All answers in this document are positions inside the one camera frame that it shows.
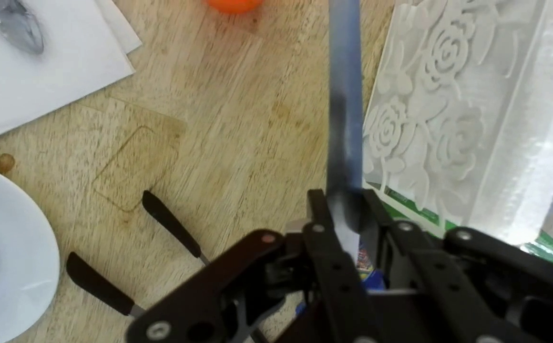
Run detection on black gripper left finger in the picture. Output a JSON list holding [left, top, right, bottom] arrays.
[[124, 187, 381, 343]]

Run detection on white paper napkin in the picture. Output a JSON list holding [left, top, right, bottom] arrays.
[[0, 0, 145, 150]]

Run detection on metal spoon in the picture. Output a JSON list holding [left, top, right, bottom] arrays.
[[0, 0, 48, 57]]

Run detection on black handled knife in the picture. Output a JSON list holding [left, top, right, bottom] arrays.
[[63, 249, 149, 320], [139, 187, 210, 267]]

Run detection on white saucer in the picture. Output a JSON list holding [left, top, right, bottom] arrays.
[[0, 158, 63, 343]]

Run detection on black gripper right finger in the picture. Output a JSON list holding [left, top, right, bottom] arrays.
[[360, 187, 553, 343]]

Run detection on orange plastic cup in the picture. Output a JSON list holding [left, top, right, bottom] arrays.
[[206, 0, 263, 17]]

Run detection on grey spatula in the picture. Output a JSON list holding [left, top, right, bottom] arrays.
[[324, 0, 368, 257]]

